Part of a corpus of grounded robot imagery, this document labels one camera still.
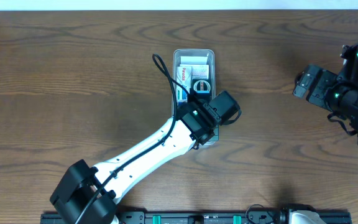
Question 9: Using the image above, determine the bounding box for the dark green round-logo box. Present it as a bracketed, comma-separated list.
[193, 79, 212, 94]

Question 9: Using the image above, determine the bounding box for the white Panadol box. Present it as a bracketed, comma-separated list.
[176, 66, 192, 102]

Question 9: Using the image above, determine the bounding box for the clear plastic container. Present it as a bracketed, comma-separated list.
[172, 49, 220, 146]

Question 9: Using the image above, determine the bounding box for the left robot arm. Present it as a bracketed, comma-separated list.
[50, 99, 224, 223]

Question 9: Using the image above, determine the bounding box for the white label in container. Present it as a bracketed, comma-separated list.
[180, 56, 208, 65]

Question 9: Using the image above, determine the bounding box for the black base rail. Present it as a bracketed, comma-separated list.
[40, 203, 352, 224]

